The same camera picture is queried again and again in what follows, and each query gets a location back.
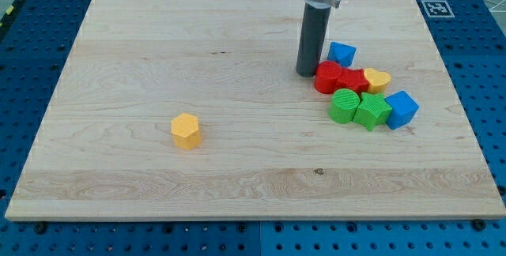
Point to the green star block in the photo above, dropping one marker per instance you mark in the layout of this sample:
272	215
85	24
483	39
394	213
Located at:
373	110

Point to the yellow black hazard tape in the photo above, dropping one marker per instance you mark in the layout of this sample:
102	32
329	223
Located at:
10	13

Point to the yellow hexagon block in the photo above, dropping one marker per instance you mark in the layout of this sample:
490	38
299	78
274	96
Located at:
185	131

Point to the green cylinder block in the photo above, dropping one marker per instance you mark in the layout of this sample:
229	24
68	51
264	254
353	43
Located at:
343	105

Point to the red cylinder block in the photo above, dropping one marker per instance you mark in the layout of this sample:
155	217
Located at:
326	76

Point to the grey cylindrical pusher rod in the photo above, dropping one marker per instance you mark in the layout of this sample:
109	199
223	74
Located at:
312	36

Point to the yellow heart block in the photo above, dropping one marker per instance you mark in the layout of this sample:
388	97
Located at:
378	81

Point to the white fiducial marker tag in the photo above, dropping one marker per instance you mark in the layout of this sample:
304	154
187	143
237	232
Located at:
437	9

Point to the light wooden board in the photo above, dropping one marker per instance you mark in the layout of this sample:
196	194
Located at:
105	152

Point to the red star block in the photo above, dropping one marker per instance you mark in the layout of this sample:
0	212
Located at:
353	80

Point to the blue cube block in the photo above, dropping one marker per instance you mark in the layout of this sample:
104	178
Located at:
404	108

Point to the blue triangle block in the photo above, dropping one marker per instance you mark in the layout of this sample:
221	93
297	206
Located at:
341	53

